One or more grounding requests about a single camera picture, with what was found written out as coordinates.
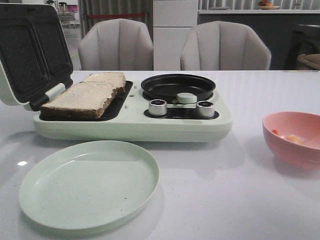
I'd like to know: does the bread slice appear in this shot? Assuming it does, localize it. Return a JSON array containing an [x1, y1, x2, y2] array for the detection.
[[83, 72, 126, 94], [40, 81, 117, 119]]

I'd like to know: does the orange shrimp piece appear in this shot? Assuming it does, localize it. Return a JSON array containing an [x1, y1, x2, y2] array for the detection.
[[272, 129, 280, 136]]

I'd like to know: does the curled pale shrimp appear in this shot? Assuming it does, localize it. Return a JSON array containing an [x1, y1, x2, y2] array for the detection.
[[280, 134, 304, 145]]

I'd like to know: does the pink bowl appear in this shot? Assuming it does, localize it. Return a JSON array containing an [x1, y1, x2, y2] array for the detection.
[[262, 111, 320, 170]]

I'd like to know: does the green breakfast maker lid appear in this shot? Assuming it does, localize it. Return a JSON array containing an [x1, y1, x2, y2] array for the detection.
[[0, 3, 73, 112]]

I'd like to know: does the green breakfast maker base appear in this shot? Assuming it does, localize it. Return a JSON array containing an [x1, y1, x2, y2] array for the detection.
[[33, 80, 233, 143]]

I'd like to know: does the left silver knob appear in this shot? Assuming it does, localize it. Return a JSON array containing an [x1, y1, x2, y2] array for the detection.
[[148, 99, 167, 117]]

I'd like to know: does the silver knob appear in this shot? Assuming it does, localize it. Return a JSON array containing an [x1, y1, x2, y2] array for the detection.
[[195, 101, 215, 118], [148, 99, 167, 117]]

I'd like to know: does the black round frying pan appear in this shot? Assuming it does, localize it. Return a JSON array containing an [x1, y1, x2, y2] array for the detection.
[[141, 73, 216, 104]]

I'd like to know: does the right silver knob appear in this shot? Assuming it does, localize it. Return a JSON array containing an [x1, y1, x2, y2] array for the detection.
[[195, 101, 215, 118]]

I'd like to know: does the left beige armchair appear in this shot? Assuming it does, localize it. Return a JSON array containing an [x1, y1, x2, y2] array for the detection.
[[78, 18, 154, 71]]

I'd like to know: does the beige armchair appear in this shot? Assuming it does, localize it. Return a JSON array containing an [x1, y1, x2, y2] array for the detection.
[[78, 18, 154, 71], [180, 21, 272, 71]]

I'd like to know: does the right beige armchair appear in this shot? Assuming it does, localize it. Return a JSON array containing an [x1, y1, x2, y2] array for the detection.
[[180, 21, 272, 71]]

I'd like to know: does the light green round plate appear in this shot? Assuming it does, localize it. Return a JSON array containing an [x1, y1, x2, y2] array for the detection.
[[18, 140, 160, 232]]

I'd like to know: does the white drawer cabinet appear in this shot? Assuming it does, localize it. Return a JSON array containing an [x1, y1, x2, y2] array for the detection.
[[153, 0, 198, 71]]

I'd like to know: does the red belt stanchion barrier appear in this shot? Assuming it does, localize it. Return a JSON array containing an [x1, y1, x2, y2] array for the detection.
[[86, 12, 146, 19]]

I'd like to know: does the dark grey counter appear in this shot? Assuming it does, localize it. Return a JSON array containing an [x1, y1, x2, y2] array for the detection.
[[197, 9, 320, 70]]

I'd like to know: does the fruit bowl on counter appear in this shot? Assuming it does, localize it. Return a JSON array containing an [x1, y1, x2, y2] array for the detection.
[[256, 0, 280, 10]]

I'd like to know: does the dark appliance at right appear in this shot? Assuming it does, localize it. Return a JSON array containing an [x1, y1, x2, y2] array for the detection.
[[284, 24, 320, 70]]

